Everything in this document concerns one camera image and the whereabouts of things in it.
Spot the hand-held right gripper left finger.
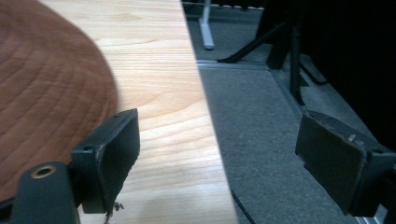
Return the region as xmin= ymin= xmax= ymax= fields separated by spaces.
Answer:
xmin=70 ymin=107 xmax=141 ymax=216

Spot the black cable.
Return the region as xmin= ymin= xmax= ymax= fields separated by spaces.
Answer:
xmin=231 ymin=189 xmax=257 ymax=224

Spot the brown stitched hat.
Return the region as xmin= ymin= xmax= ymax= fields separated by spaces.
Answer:
xmin=0 ymin=0 xmax=119 ymax=203

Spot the black metal stand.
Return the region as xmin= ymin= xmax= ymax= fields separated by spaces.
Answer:
xmin=217 ymin=18 xmax=329 ymax=106

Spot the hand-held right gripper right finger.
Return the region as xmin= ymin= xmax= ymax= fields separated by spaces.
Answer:
xmin=294 ymin=109 xmax=396 ymax=217

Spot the white metal table leg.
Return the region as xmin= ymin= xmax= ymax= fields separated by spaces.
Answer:
xmin=199 ymin=0 xmax=216 ymax=51

